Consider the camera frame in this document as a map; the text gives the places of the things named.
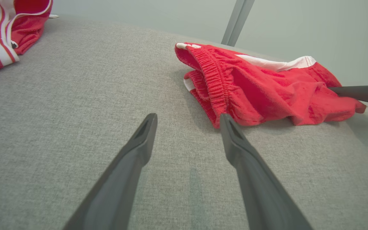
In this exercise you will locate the red shorts with white trim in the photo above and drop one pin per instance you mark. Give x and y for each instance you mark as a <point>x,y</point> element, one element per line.
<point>267,92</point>

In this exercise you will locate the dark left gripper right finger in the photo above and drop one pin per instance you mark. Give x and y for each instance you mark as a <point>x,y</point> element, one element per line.
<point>260,191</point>

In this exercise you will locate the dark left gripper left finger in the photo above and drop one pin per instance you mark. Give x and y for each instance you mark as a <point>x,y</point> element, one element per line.
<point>120,185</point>

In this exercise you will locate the grey metal post with bracket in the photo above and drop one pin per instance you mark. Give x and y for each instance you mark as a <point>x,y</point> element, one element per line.
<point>236,19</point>

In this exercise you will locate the grey fabric sofa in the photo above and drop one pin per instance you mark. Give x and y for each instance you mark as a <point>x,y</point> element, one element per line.
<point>75,105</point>

